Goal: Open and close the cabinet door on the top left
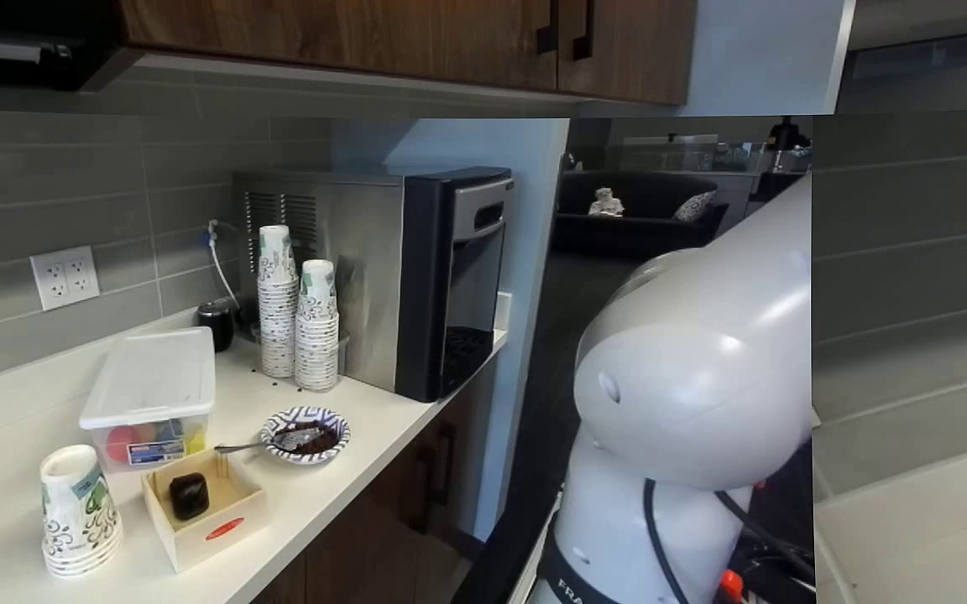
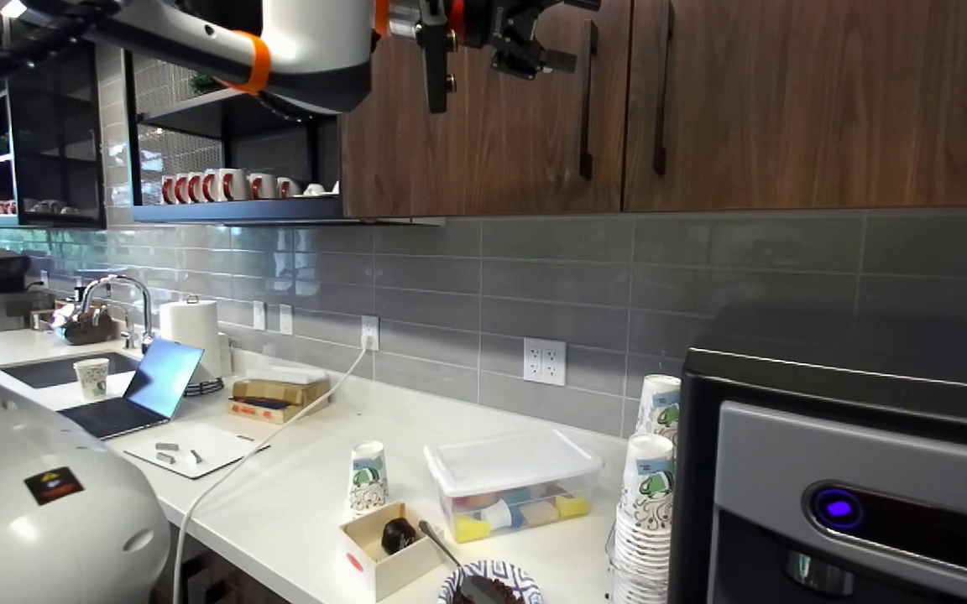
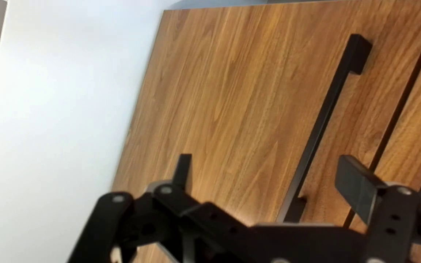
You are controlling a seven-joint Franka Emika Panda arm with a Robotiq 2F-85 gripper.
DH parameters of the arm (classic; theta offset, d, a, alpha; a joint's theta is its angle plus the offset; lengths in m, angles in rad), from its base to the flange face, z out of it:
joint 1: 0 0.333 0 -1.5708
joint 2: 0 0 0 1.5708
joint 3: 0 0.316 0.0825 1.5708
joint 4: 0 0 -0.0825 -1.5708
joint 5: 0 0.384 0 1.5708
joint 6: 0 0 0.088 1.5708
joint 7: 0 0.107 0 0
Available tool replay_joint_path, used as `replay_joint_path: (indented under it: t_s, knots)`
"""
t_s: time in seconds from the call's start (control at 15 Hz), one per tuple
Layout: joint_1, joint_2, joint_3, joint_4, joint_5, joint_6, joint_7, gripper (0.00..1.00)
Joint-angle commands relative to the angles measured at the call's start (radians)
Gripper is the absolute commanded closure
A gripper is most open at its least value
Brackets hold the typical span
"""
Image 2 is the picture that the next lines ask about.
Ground red-edged flat box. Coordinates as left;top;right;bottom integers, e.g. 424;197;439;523
226;397;310;425

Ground dark sink basin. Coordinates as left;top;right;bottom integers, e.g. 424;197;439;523
0;348;141;394

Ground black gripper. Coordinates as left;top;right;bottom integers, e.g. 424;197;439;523
455;0;603;82

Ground orange strap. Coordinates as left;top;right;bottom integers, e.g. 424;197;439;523
234;30;274;101

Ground wooden cabinet door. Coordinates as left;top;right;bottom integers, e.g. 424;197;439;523
342;0;634;223
622;0;967;216

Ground brown coffee beans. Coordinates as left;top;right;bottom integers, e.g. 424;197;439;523
455;573;526;604

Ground blue patterned paper bowl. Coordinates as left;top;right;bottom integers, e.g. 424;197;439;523
433;556;548;604

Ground small black object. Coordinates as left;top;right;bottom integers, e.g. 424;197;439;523
379;518;424;556

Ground dark brown basket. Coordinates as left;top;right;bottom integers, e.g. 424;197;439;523
61;306;127;348

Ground chrome faucet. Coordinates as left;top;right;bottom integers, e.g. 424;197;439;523
77;270;157;352

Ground clear plastic lidded container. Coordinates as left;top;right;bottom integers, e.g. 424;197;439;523
419;425;603;547

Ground black shelving cabinet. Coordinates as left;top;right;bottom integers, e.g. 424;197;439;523
0;44;107;230

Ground white flat tray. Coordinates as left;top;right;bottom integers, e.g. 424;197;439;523
120;419;268;483

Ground light wooden box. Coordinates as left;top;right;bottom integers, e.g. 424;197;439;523
337;499;451;604

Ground white paper towel roll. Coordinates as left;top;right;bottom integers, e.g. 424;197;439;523
157;296;233;389

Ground white cable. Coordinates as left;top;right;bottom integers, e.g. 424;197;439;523
169;332;375;604

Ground black cabinet door handle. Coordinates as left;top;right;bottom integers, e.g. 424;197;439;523
573;19;602;181
649;0;678;177

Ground short patterned paper cup stack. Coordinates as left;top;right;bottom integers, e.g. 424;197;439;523
347;437;393;518

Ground single paper cup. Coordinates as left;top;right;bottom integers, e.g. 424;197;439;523
70;355;115;403

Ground dark open wall shelf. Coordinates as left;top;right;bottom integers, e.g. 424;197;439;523
124;46;351;229

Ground brown flat box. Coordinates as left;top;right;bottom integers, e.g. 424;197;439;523
230;372;337;408

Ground steel and black appliance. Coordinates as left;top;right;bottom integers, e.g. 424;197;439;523
665;306;967;604

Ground dark grey spoon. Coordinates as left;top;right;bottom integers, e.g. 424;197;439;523
414;518;515;604

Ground tall patterned paper cup stack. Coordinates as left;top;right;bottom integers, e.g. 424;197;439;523
631;372;686;445
610;432;681;604

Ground open laptop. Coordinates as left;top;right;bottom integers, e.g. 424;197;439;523
58;334;210;443

